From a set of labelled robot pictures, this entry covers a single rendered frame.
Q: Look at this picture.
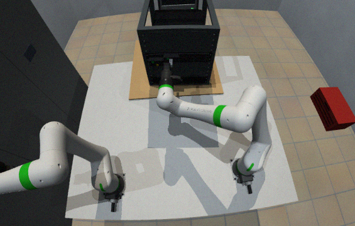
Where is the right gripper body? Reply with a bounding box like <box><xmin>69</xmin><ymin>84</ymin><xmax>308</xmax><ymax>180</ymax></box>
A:
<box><xmin>159</xmin><ymin>63</ymin><xmax>180</xmax><ymax>87</ymax></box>

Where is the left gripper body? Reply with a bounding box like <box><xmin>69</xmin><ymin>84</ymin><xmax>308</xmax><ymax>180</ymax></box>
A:
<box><xmin>0</xmin><ymin>161</ymin><xmax>15</xmax><ymax>173</ymax></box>

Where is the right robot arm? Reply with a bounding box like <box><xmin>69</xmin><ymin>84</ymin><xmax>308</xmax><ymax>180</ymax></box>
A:
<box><xmin>156</xmin><ymin>85</ymin><xmax>272</xmax><ymax>194</ymax></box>

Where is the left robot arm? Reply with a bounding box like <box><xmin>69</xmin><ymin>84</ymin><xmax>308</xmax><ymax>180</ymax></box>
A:
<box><xmin>0</xmin><ymin>121</ymin><xmax>124</xmax><ymax>212</ymax></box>

